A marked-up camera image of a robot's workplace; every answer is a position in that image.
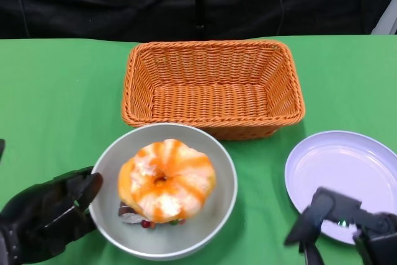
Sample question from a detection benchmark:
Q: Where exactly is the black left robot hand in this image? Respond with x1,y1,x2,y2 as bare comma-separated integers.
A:
0,166,104,265

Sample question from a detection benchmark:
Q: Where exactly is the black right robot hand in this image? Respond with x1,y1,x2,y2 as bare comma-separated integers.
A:
284,186,397,265

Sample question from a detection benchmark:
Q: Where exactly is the brown chocolate cake slice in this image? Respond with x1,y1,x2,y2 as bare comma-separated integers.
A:
117,200,156,230

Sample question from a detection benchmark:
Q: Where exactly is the orange white striped ring bread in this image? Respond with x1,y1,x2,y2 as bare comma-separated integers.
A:
125,138,217,224

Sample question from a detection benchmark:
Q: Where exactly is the pale grey ceramic bowl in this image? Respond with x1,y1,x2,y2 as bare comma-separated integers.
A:
89,123,239,261

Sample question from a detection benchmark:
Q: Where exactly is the lilac plate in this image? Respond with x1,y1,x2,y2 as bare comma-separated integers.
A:
284,130,397,245

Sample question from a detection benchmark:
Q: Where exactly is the orange wicker basket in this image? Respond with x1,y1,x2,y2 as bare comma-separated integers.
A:
121,40,306,141

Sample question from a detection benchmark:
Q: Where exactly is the green tablecloth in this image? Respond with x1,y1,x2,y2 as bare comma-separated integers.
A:
0,34,397,265

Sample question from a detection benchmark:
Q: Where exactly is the white metal frame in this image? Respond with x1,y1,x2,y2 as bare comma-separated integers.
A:
370,0,397,35

